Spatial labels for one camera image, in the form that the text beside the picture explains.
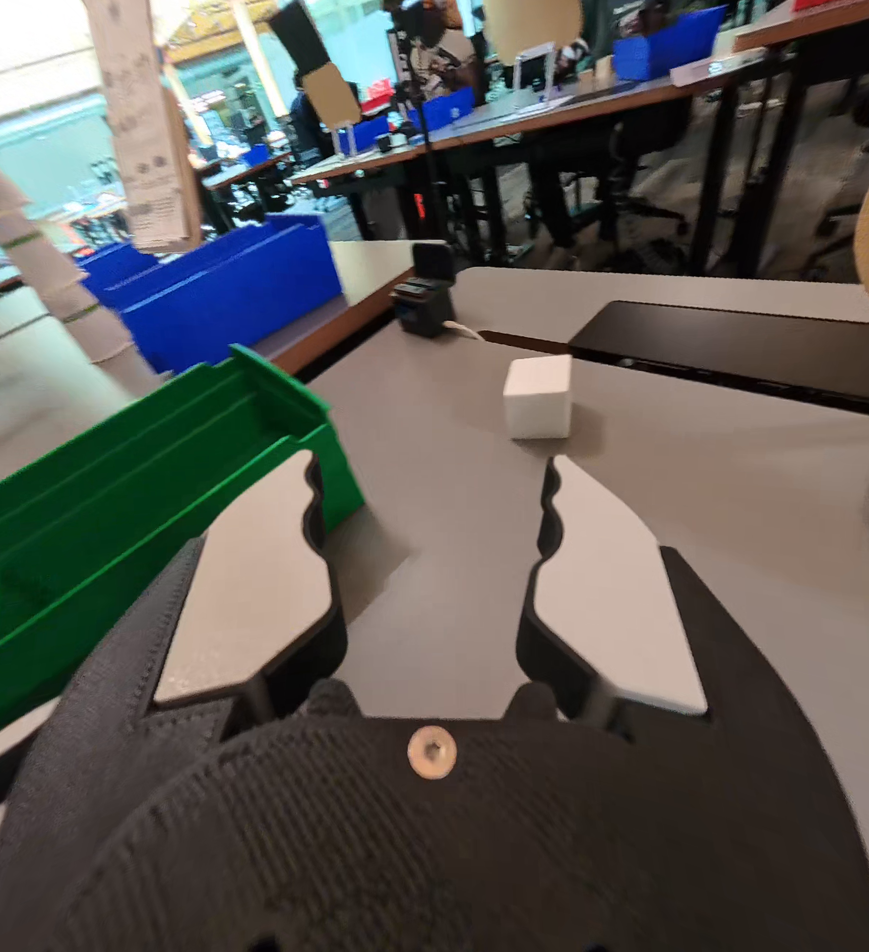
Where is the black tripod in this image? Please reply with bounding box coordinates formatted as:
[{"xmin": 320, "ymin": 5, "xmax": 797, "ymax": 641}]
[{"xmin": 393, "ymin": 0, "xmax": 450, "ymax": 239}]

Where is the black office chair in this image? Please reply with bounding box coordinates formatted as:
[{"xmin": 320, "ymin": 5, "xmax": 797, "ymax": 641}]
[{"xmin": 598, "ymin": 97, "xmax": 711, "ymax": 254}]

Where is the grey desk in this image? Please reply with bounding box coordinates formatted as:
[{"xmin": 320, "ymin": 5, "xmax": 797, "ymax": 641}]
[{"xmin": 0, "ymin": 266, "xmax": 869, "ymax": 952}]

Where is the black charger block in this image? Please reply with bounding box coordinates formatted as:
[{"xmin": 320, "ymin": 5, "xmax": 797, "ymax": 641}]
[{"xmin": 390, "ymin": 241, "xmax": 458, "ymax": 339}]

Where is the white pillar with green tape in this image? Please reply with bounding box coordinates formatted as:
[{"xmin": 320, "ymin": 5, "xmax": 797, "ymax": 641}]
[{"xmin": 0, "ymin": 171, "xmax": 134, "ymax": 365}]

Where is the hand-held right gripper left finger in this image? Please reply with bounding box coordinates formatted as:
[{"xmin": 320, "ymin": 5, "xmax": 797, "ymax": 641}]
[{"xmin": 152, "ymin": 448, "xmax": 348, "ymax": 724}]

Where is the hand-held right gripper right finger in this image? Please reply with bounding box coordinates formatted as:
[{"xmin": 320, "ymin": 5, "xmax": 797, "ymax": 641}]
[{"xmin": 515, "ymin": 456, "xmax": 708, "ymax": 735}]

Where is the long grey workbench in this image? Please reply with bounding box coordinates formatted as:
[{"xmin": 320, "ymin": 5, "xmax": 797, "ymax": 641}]
[{"xmin": 289, "ymin": 45, "xmax": 807, "ymax": 276}]

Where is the desk cable tray lid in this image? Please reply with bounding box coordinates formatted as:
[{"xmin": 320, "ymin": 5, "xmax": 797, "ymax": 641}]
[{"xmin": 568, "ymin": 300, "xmax": 869, "ymax": 421}]

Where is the white wooden-edged table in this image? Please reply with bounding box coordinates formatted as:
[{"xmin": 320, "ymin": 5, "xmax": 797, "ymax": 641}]
[{"xmin": 245, "ymin": 238, "xmax": 450, "ymax": 376}]

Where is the blue plastic bin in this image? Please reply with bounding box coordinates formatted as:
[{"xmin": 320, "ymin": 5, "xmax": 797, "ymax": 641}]
[
  {"xmin": 77, "ymin": 241, "xmax": 162, "ymax": 300},
  {"xmin": 613, "ymin": 6, "xmax": 729, "ymax": 81},
  {"xmin": 118, "ymin": 216, "xmax": 346, "ymax": 373}
]

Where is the green plastic bin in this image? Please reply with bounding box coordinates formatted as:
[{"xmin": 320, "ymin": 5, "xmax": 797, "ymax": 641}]
[{"xmin": 0, "ymin": 344, "xmax": 366, "ymax": 756}]

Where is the white foam cube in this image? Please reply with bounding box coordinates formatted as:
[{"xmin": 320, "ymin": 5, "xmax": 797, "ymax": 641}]
[{"xmin": 503, "ymin": 354, "xmax": 574, "ymax": 441}]

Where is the hanging printed paper sheet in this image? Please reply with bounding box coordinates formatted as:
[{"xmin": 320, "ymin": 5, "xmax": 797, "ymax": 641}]
[{"xmin": 85, "ymin": 0, "xmax": 201, "ymax": 252}]

